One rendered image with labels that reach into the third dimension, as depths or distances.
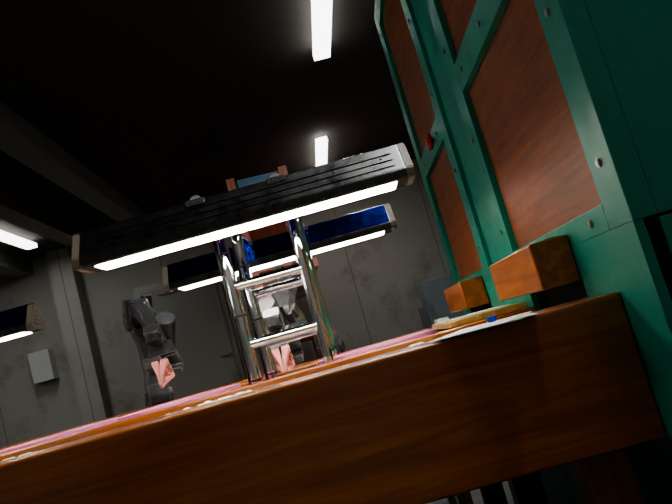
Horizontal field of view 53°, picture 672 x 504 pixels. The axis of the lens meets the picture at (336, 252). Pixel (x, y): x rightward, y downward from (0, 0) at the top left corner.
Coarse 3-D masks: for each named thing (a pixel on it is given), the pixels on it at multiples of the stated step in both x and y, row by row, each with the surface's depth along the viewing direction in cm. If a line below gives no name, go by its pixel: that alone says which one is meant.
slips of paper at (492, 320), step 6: (528, 312) 92; (492, 318) 94; (504, 318) 94; (510, 318) 88; (516, 318) 85; (522, 318) 83; (480, 324) 98; (486, 324) 91; (492, 324) 85; (498, 324) 82; (462, 330) 94; (468, 330) 87; (474, 330) 83; (444, 336) 90; (450, 336) 84; (456, 336) 85
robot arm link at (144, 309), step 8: (144, 296) 224; (128, 304) 222; (136, 304) 219; (144, 304) 218; (152, 304) 226; (128, 312) 222; (136, 312) 217; (144, 312) 213; (152, 312) 213; (128, 320) 223; (144, 320) 206; (152, 320) 206; (128, 328) 224
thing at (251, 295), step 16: (304, 224) 173; (240, 240) 161; (304, 240) 160; (240, 256) 160; (240, 272) 160; (272, 288) 159; (288, 288) 160; (320, 288) 159; (256, 304) 159; (256, 320) 158; (256, 336) 158; (304, 336) 158; (336, 352) 157; (272, 368) 157
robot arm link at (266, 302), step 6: (270, 294) 181; (264, 300) 180; (270, 300) 179; (264, 306) 178; (270, 306) 177; (276, 306) 178; (282, 306) 184; (294, 306) 187; (282, 312) 185; (294, 312) 187; (282, 318) 180; (288, 318) 186; (294, 318) 186
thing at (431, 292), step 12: (444, 276) 767; (420, 288) 776; (432, 288) 765; (444, 288) 765; (432, 300) 763; (444, 300) 725; (420, 312) 825; (432, 312) 741; (444, 312) 723; (456, 312) 723; (432, 324) 761
